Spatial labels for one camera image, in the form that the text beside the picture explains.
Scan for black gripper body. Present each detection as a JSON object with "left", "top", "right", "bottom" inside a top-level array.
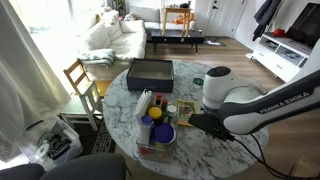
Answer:
[{"left": 207, "top": 124, "right": 236, "bottom": 143}]

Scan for white-capped small bottle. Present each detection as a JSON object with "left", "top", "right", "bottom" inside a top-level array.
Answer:
[{"left": 166, "top": 104, "right": 179, "bottom": 125}]

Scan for green round lid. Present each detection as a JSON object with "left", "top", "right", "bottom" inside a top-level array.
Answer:
[{"left": 192, "top": 77, "right": 205, "bottom": 87}]

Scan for jar with blue lid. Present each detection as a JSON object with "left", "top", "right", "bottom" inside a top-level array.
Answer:
[{"left": 151, "top": 122, "right": 177, "bottom": 146}]

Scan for red-capped sauce bottle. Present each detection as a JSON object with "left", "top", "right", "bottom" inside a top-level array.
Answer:
[
  {"left": 155, "top": 92, "right": 164, "bottom": 107},
  {"left": 161, "top": 98, "right": 169, "bottom": 113}
]

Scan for clear plastic storage bin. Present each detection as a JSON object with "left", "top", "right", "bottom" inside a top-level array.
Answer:
[{"left": 135, "top": 128, "right": 179, "bottom": 165}]

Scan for jar with yellow lid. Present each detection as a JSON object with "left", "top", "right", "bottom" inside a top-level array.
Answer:
[{"left": 148, "top": 106, "right": 164, "bottom": 126}]

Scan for white bottle with blue cap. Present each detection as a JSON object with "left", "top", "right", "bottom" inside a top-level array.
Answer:
[{"left": 136, "top": 114, "right": 155, "bottom": 146}]

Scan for white paper bag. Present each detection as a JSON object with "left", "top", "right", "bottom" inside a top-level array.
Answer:
[{"left": 134, "top": 88, "right": 153, "bottom": 126}]

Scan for grey door mat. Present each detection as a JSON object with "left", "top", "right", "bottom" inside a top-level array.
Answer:
[{"left": 204, "top": 38, "right": 227, "bottom": 47}]

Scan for cardboard box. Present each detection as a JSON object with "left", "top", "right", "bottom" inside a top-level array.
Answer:
[{"left": 287, "top": 155, "right": 320, "bottom": 180}]

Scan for dark blue open box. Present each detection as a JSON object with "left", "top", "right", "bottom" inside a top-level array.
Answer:
[{"left": 125, "top": 58, "right": 175, "bottom": 94}]

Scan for white TV stand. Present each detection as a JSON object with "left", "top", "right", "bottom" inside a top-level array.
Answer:
[{"left": 251, "top": 31, "right": 313, "bottom": 83}]

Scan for black coffee table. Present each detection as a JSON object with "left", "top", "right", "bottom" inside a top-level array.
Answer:
[{"left": 150, "top": 28, "right": 206, "bottom": 55}]

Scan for red object on stand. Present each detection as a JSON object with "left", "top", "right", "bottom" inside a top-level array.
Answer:
[{"left": 272, "top": 27, "right": 287, "bottom": 38}]

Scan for patterned floor rug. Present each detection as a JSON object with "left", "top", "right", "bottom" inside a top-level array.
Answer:
[{"left": 91, "top": 119, "right": 117, "bottom": 155}]

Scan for orange toy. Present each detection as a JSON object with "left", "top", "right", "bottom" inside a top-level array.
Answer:
[{"left": 172, "top": 13, "right": 195, "bottom": 26}]

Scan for dark hanging coat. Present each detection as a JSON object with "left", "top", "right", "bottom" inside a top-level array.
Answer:
[{"left": 252, "top": 0, "right": 283, "bottom": 42}]

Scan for light wooden side table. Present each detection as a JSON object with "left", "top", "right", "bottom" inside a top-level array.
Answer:
[{"left": 161, "top": 6, "right": 193, "bottom": 37}]

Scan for black television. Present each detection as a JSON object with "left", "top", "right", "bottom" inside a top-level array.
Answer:
[{"left": 286, "top": 2, "right": 320, "bottom": 48}]

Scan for light grey sofa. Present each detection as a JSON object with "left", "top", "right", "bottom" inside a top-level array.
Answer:
[{"left": 127, "top": 5, "right": 197, "bottom": 32}]

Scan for white painted chair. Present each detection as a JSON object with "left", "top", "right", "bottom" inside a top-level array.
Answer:
[{"left": 60, "top": 80, "right": 104, "bottom": 133}]

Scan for white sofa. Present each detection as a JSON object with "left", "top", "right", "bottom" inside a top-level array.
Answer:
[{"left": 78, "top": 9, "right": 148, "bottom": 81}]

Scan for grey white throw blanket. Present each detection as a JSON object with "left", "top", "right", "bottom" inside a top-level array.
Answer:
[{"left": 78, "top": 48, "right": 116, "bottom": 68}]

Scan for grey office chair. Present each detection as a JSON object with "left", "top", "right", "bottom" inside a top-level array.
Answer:
[{"left": 0, "top": 153, "right": 128, "bottom": 180}]

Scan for wooden chair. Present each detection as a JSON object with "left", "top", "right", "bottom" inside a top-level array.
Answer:
[{"left": 62, "top": 58, "right": 113, "bottom": 98}]

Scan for green house plant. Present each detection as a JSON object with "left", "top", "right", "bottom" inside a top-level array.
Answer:
[{"left": 111, "top": 0, "right": 127, "bottom": 18}]

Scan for clear floor bin with clutter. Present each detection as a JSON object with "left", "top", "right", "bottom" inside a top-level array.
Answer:
[{"left": 31, "top": 116, "right": 85, "bottom": 171}]

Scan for white curtain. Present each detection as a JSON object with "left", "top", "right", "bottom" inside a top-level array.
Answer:
[{"left": 0, "top": 0, "right": 73, "bottom": 163}]

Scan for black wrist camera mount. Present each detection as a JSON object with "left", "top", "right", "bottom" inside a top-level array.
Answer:
[{"left": 187, "top": 113, "right": 222, "bottom": 135}]

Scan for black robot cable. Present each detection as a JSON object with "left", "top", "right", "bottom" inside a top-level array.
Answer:
[{"left": 232, "top": 133, "right": 320, "bottom": 180}]

